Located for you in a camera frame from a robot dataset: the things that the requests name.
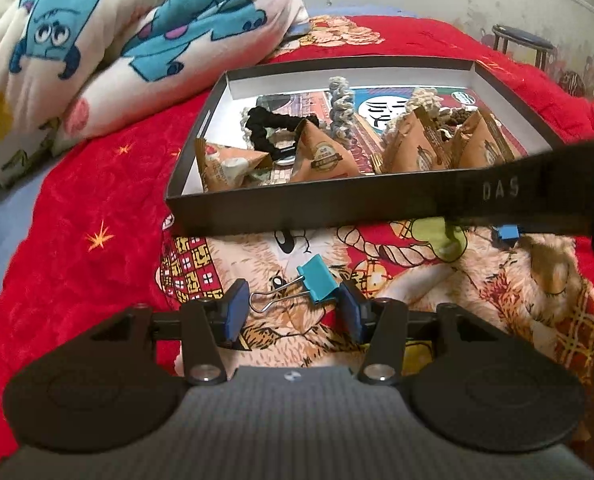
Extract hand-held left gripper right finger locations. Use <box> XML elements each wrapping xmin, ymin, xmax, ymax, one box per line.
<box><xmin>338</xmin><ymin>280</ymin><xmax>502</xmax><ymax>386</ymax></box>

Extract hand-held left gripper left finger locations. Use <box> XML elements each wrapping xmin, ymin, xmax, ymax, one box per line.
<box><xmin>90</xmin><ymin>280</ymin><xmax>250</xmax><ymax>386</ymax></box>

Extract teal binder clip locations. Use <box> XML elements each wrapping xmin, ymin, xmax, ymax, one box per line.
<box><xmin>249</xmin><ymin>254</ymin><xmax>340</xmax><ymax>313</ymax></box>

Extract orange triangular snack packet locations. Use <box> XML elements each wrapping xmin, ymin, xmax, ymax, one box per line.
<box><xmin>447</xmin><ymin>110</ymin><xmax>515</xmax><ymax>170</ymax></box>
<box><xmin>194</xmin><ymin>139</ymin><xmax>273</xmax><ymax>193</ymax></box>
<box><xmin>382</xmin><ymin>109</ymin><xmax>450</xmax><ymax>175</ymax></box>
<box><xmin>289</xmin><ymin>119</ymin><xmax>363</xmax><ymax>183</ymax></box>

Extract brown spotted scrunchie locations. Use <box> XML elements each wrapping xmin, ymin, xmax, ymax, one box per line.
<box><xmin>434</xmin><ymin>107</ymin><xmax>472</xmax><ymax>143</ymax></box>

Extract black shallow cardboard box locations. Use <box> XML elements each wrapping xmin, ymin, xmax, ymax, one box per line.
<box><xmin>166</xmin><ymin>56</ymin><xmax>568</xmax><ymax>237</ymax></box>

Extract cream scrunchie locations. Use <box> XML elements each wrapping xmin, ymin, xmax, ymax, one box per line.
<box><xmin>383</xmin><ymin>87</ymin><xmax>450</xmax><ymax>143</ymax></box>

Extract black and white scrunchie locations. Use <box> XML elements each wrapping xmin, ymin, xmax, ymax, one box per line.
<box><xmin>237</xmin><ymin>105</ymin><xmax>323</xmax><ymax>166</ymax></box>

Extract pale blue scrunchie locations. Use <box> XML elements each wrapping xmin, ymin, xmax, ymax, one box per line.
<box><xmin>327</xmin><ymin>76</ymin><xmax>360</xmax><ymax>148</ymax></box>

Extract round blue-seat metal stool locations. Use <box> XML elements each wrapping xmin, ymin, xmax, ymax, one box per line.
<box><xmin>492</xmin><ymin>25</ymin><xmax>558</xmax><ymax>73</ymax></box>

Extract red printed blanket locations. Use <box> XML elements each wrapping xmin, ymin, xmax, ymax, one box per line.
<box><xmin>0</xmin><ymin>15</ymin><xmax>594</xmax><ymax>466</ymax></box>

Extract white cartoon monster quilt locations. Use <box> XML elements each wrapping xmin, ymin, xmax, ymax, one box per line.
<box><xmin>0</xmin><ymin>0</ymin><xmax>310</xmax><ymax>191</ymax></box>

